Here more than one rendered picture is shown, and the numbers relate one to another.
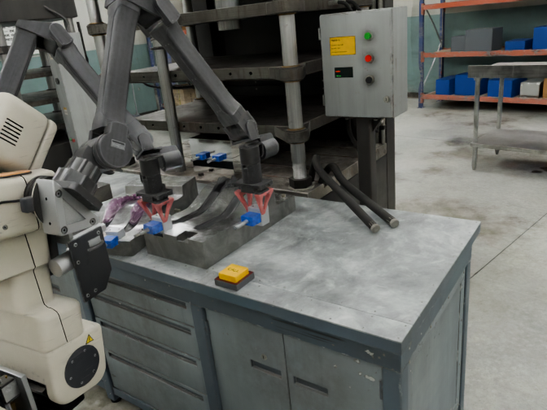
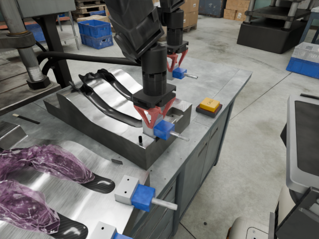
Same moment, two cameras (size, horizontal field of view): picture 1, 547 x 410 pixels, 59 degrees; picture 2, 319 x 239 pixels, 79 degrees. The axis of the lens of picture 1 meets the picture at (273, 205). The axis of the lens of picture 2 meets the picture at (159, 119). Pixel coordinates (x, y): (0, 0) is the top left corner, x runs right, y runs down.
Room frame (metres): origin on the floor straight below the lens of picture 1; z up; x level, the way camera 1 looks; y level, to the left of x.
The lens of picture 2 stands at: (1.42, 0.78, 1.25)
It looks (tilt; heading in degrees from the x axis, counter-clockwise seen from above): 37 degrees down; 268
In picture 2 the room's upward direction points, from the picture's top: straight up
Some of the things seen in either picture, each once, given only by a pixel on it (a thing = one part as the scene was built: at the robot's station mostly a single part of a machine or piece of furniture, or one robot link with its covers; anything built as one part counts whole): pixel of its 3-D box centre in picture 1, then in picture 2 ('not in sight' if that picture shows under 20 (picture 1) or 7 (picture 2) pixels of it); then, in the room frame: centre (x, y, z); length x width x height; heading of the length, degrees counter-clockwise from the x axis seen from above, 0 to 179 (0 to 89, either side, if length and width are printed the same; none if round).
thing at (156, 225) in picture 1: (150, 228); (167, 131); (1.39, 0.38, 0.91); 0.13 x 0.05 x 0.05; 143
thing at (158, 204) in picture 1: (159, 207); (158, 106); (1.41, 0.35, 0.97); 0.07 x 0.07 x 0.09; 53
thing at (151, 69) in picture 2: (150, 165); (152, 57); (1.42, 0.35, 1.10); 0.07 x 0.06 x 0.07; 125
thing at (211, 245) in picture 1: (224, 212); (113, 103); (1.57, 0.17, 0.87); 0.50 x 0.26 x 0.14; 143
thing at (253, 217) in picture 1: (248, 220); (182, 73); (1.31, 0.08, 0.93); 0.13 x 0.05 x 0.05; 143
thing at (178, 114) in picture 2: (187, 240); (173, 117); (1.36, 0.27, 0.87); 0.05 x 0.05 x 0.04; 53
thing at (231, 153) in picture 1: (242, 144); not in sight; (2.53, 0.13, 0.87); 0.50 x 0.27 x 0.17; 143
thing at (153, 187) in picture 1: (152, 185); (154, 83); (1.42, 0.36, 1.04); 0.10 x 0.07 x 0.07; 53
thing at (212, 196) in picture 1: (216, 200); (112, 93); (1.56, 0.19, 0.92); 0.35 x 0.16 x 0.09; 143
